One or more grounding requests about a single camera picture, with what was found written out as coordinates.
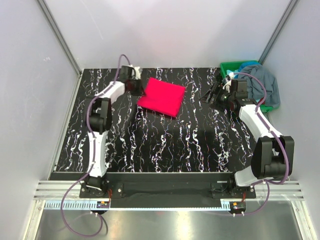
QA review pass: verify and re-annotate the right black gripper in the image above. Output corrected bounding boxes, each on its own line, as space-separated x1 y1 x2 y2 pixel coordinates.
198 82 235 114

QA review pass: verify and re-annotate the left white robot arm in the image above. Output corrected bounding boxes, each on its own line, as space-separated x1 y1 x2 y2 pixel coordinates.
81 65 145 198

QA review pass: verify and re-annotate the left aluminium frame post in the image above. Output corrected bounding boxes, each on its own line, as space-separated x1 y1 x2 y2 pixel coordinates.
36 0 82 76

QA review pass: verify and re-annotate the grey t shirt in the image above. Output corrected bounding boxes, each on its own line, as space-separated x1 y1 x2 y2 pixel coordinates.
237 62 281 108

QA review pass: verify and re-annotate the aluminium frame post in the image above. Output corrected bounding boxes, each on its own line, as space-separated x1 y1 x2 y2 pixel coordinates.
36 0 82 76
258 0 300 65

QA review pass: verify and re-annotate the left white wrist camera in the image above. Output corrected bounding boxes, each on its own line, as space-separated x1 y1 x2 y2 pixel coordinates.
131 66 143 80

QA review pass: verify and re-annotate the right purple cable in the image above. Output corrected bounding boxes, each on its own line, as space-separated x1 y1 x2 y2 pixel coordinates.
232 72 291 216

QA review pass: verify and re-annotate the right aluminium frame post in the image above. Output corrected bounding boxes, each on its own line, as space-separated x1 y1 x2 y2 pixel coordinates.
258 0 300 65

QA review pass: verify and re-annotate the green plastic bin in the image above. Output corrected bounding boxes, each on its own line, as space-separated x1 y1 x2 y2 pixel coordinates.
220 60 277 113

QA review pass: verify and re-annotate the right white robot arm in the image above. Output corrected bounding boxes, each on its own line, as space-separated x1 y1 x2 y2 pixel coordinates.
200 79 295 199

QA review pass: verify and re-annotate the purple cable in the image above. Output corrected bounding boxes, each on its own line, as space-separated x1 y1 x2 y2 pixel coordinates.
232 72 291 216
59 54 132 238

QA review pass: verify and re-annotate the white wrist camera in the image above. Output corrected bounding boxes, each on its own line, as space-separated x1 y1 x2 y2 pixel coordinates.
222 72 235 93
131 66 143 80

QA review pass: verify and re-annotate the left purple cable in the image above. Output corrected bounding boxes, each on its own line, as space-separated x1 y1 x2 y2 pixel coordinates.
59 54 132 238

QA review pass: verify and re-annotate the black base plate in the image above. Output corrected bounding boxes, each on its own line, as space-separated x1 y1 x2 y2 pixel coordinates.
79 172 257 208

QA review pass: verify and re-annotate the light blue t shirt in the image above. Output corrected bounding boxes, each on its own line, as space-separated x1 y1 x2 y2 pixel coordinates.
226 70 235 78

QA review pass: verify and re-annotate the red t shirt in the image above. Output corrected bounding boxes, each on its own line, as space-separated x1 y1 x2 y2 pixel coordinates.
137 77 186 118

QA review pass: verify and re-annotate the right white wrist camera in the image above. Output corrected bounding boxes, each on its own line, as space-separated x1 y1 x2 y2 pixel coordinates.
222 72 235 93

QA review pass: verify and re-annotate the aluminium front rail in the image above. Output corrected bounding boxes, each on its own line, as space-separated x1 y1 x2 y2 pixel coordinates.
33 181 304 212

